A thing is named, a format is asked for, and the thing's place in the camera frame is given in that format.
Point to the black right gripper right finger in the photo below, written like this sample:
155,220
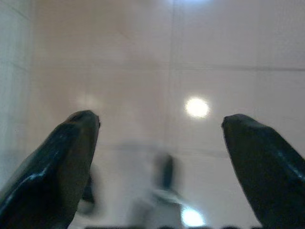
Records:
267,167

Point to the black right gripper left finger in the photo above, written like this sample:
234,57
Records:
54,167

